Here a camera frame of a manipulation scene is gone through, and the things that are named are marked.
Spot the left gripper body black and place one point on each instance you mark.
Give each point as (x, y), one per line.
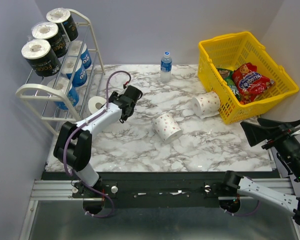
(114, 94)

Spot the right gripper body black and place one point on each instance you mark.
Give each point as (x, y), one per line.
(290, 149)

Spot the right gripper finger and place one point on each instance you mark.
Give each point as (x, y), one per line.
(281, 127)
(255, 134)

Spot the floral roll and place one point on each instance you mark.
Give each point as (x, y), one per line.
(95, 103)
(206, 105)
(167, 128)

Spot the blue sea monsters roll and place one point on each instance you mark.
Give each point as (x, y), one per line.
(77, 48)

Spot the black roll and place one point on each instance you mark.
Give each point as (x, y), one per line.
(63, 18)
(41, 57)
(50, 31)

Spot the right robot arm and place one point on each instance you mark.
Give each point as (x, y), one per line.
(281, 136)

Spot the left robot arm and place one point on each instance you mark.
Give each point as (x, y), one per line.
(73, 147)

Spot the white metal shelf rack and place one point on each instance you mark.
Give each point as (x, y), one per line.
(40, 98)

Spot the red snack bag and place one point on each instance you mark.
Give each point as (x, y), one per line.
(250, 83)

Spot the clear water bottle blue label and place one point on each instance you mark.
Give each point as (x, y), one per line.
(166, 67)

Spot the green snack bag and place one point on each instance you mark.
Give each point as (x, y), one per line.
(226, 75)

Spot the yellow plastic shopping basket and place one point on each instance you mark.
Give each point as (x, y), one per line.
(230, 51)

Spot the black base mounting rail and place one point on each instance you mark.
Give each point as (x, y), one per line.
(148, 189)

